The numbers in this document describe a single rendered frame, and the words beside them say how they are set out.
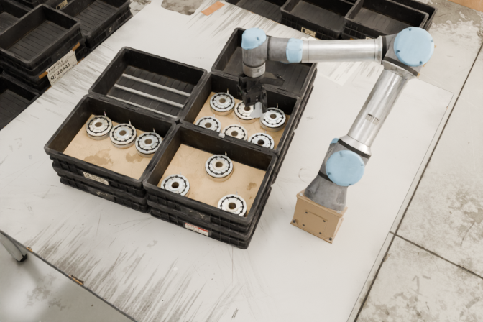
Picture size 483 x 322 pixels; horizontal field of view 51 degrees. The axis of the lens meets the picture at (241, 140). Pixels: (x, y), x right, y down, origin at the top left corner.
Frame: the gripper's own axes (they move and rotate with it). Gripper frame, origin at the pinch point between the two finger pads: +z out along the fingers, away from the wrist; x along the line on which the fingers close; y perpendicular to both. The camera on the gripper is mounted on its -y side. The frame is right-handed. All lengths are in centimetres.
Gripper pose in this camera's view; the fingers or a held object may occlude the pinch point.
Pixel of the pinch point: (259, 113)
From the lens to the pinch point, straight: 186.1
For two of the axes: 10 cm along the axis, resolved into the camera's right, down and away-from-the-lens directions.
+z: 0.3, 7.0, 7.2
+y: -9.1, 3.1, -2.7
